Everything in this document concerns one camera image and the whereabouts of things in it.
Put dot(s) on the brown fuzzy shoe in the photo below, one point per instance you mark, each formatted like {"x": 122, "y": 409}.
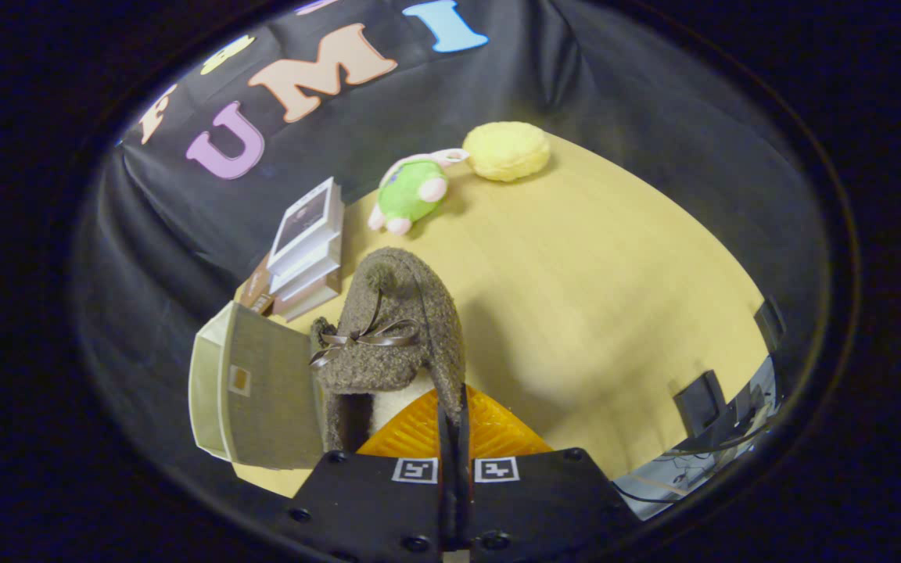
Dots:
{"x": 403, "y": 313}

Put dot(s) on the yellow round cushion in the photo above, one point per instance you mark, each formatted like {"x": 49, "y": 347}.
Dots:
{"x": 507, "y": 150}

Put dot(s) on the green plush toy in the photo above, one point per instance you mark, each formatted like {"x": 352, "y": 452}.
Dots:
{"x": 407, "y": 195}

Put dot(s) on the grey storage box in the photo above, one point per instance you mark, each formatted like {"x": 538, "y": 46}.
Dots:
{"x": 271, "y": 391}

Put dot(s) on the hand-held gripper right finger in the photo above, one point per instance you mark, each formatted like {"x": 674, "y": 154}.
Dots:
{"x": 536, "y": 500}

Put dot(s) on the white book with dark cover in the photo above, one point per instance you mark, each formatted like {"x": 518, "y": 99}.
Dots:
{"x": 302, "y": 223}

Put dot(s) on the brown book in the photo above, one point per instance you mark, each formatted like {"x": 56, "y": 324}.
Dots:
{"x": 255, "y": 285}

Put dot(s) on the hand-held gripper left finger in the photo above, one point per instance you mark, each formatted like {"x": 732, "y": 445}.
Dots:
{"x": 372, "y": 500}

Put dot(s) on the black rectangular object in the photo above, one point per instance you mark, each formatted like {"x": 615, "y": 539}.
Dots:
{"x": 701, "y": 403}
{"x": 769, "y": 324}

